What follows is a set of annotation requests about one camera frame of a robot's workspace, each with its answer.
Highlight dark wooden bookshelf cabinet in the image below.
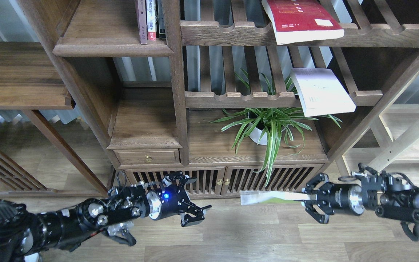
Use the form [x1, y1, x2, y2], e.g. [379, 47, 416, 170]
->
[17, 0, 419, 200]

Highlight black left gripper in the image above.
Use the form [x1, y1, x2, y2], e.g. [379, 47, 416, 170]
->
[146, 171, 212, 227]

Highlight maroon upright book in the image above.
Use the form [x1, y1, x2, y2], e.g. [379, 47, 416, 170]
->
[135, 0, 148, 45]

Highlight dark wooden side table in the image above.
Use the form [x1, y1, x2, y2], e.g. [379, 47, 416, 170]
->
[0, 41, 108, 198]

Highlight small wooden drawer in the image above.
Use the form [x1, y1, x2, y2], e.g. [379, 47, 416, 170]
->
[114, 149, 180, 165]

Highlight dark upright book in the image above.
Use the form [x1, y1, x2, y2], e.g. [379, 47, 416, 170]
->
[157, 0, 166, 39]

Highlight green spider plant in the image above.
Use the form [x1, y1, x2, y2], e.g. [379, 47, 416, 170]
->
[209, 68, 343, 187]

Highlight light wooden shelf unit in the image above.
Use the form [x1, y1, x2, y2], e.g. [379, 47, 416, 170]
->
[335, 69, 419, 175]

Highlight right slatted cabinet door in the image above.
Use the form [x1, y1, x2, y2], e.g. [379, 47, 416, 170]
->
[216, 164, 323, 197]

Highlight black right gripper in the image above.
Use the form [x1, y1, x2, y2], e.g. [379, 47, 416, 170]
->
[301, 173, 363, 224]

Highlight pale pink book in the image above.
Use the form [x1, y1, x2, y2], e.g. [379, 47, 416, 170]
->
[290, 68, 356, 117]

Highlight red cover book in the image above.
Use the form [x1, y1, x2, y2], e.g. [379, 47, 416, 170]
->
[261, 0, 345, 46]

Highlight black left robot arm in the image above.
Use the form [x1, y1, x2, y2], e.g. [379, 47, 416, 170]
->
[0, 171, 211, 262]

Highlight white and yellow book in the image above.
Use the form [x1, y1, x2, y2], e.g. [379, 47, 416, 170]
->
[240, 190, 316, 205]

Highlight red white upright book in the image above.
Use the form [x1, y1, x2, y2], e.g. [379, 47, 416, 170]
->
[145, 0, 157, 41]

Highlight white plant pot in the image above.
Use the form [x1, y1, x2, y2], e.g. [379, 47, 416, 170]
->
[247, 111, 286, 146]

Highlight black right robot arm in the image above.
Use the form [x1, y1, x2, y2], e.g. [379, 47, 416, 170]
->
[302, 163, 419, 242]

